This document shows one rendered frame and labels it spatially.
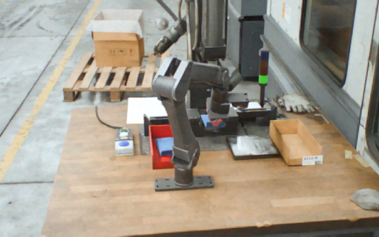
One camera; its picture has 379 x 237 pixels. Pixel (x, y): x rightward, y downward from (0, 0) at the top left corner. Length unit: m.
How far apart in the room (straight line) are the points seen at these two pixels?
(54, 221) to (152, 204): 0.30
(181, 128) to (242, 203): 0.31
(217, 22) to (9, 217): 1.95
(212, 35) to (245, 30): 3.20
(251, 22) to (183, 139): 3.57
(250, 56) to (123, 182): 3.58
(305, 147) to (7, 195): 2.16
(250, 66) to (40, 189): 2.63
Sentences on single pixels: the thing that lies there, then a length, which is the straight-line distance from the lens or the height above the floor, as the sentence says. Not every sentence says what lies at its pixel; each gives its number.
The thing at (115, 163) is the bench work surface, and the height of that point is 0.90.
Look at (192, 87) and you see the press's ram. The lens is 1.90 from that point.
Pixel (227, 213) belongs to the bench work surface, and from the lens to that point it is 1.54.
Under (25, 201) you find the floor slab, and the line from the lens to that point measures 3.38.
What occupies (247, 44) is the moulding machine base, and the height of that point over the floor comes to 0.42.
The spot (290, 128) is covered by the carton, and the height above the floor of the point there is 0.93.
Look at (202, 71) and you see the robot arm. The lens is 1.54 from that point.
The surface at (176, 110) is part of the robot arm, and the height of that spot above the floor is 1.20.
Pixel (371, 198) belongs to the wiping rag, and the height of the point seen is 0.92.
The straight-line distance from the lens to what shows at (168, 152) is 1.83.
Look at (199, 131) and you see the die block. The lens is 1.98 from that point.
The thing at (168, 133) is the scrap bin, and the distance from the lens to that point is 1.97.
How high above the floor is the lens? 1.78
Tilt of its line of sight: 24 degrees down
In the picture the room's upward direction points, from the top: straight up
